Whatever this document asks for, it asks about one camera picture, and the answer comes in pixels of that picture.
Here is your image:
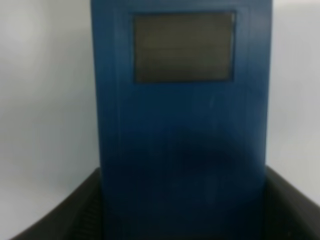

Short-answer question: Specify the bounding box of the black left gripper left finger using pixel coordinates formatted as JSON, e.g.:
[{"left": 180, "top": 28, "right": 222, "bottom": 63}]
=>
[{"left": 13, "top": 168, "right": 103, "bottom": 240}]

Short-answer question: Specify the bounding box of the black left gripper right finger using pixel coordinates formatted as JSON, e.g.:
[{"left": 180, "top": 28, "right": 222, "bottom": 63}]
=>
[{"left": 262, "top": 167, "right": 320, "bottom": 240}]

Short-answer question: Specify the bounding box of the teal whiteboard eraser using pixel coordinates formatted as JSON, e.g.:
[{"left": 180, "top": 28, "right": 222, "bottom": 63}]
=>
[{"left": 90, "top": 0, "right": 273, "bottom": 240}]

